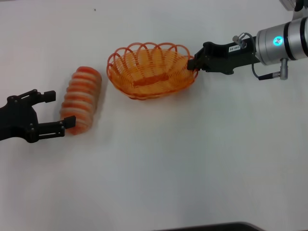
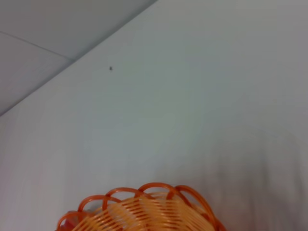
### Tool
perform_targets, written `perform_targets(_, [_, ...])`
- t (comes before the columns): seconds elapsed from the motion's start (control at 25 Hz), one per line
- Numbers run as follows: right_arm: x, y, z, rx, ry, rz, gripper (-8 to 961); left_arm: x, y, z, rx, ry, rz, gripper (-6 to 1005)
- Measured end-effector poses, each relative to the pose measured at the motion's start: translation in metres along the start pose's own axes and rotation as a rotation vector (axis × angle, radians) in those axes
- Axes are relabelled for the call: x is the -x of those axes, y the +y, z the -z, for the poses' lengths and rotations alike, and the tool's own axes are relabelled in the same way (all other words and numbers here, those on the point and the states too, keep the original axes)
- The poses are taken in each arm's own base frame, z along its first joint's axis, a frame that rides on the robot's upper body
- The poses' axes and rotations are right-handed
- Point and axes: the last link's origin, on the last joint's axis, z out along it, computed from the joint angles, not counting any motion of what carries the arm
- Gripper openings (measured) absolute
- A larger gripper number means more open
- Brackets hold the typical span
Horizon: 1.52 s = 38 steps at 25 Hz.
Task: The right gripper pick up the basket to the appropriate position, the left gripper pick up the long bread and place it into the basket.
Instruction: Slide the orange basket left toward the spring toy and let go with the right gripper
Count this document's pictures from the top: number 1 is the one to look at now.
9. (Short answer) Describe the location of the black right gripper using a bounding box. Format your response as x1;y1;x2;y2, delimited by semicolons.
187;41;261;75

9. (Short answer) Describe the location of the dark robot torso edge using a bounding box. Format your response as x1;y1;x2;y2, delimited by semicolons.
165;221;263;231

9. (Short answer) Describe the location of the grey cable with plug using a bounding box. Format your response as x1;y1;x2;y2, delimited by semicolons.
251;57;289;81

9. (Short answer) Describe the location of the silver cable connector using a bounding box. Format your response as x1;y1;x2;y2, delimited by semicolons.
232;32;249;49

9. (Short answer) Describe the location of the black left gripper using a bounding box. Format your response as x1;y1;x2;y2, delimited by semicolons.
0;89;77;143

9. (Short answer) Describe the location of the orange woven plastic basket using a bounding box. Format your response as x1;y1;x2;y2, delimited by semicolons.
106;42;199;101

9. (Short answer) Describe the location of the orange striped bread loaf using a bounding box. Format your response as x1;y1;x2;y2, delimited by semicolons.
59;65;103;136

